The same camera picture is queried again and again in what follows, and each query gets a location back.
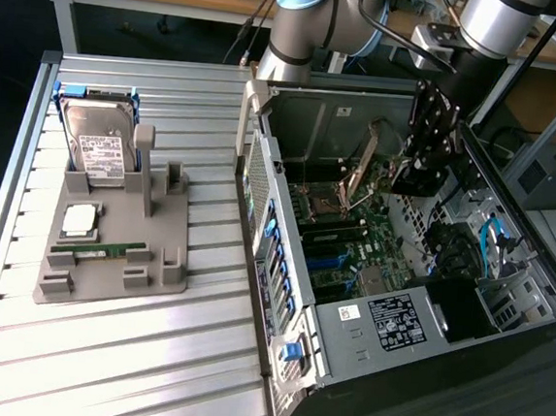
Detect open black PC case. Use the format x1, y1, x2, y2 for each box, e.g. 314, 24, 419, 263
211, 66, 556, 416

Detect metal socket cover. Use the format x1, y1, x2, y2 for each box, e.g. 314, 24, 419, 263
335, 167, 377, 213

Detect slim graphics card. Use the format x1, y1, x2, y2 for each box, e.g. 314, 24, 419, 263
343, 118, 449, 219

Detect black slanted pole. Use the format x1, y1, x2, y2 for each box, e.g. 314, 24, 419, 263
467, 0, 556, 136

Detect blue case latch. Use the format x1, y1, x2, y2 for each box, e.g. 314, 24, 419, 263
279, 342, 304, 365

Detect grey parts rack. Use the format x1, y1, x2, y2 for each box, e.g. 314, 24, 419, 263
30, 113, 203, 319

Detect CPU socket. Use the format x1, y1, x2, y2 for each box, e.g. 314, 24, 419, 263
306, 180, 347, 219

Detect thick black camera cable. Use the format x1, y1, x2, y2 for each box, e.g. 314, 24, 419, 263
353, 0, 466, 74

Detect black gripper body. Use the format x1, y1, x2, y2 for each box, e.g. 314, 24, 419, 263
412, 33, 510, 121

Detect perforated metal disk bay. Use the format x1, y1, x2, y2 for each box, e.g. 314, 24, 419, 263
383, 133, 465, 264

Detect silver hard disk drive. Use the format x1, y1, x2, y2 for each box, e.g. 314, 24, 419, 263
46, 80, 147, 177
54, 96, 137, 191

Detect silver CPU chip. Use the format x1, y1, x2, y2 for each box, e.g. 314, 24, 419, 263
59, 202, 102, 241

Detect green RAM stick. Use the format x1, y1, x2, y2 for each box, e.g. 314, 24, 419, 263
51, 236, 148, 264

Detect blue disk wire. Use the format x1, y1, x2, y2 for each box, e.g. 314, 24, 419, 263
475, 213, 512, 282

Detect grey metal cabinet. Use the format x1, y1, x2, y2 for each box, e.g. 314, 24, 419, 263
499, 133, 556, 213

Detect grey chipset heatsink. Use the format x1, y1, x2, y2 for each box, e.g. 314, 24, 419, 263
355, 266, 390, 297

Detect blue expansion slot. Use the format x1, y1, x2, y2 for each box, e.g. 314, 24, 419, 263
307, 252, 352, 275

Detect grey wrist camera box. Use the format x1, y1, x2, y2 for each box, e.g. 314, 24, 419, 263
409, 20, 464, 74

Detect thin black hanging cable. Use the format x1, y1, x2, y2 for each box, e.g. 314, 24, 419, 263
221, 0, 278, 70

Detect grey power supply unit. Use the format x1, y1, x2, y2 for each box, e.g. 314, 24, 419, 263
309, 277, 452, 392

